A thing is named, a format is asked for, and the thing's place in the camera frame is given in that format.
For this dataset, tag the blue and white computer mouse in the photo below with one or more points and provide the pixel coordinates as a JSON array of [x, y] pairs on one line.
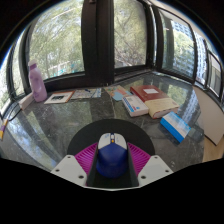
[[112, 158]]

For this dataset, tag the blue and white box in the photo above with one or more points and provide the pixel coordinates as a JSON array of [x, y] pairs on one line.
[[175, 126]]

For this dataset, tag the grey patterned leaflet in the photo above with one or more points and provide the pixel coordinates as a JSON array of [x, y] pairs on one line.
[[85, 93]]

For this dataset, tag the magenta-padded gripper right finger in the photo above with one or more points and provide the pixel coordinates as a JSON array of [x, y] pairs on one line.
[[153, 168]]

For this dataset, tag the purple detergent bottle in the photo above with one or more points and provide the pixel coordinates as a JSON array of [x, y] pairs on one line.
[[37, 85]]

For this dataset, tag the white box with blue print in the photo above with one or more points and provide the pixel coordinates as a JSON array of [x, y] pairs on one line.
[[135, 106]]

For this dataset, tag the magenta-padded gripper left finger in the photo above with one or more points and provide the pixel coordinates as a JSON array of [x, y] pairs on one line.
[[70, 168]]

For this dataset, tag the red hardcover book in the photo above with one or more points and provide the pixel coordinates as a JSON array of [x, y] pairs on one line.
[[148, 93]]

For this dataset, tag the orange-bordered white booklet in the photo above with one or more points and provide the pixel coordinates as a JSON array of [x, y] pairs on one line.
[[59, 97]]

